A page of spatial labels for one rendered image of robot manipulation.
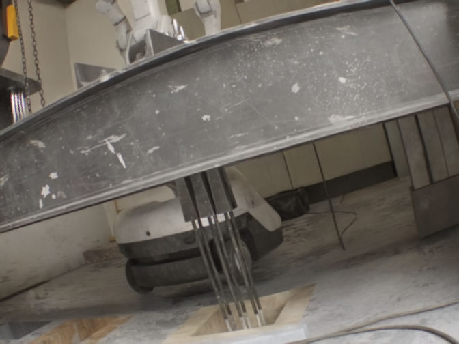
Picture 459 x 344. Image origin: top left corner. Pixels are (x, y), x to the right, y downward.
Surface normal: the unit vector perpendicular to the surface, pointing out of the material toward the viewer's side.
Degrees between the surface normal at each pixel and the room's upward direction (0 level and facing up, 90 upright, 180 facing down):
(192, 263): 89
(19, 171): 90
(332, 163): 90
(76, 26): 90
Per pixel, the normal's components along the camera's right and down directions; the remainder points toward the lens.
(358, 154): -0.22, 0.07
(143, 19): -0.37, 0.22
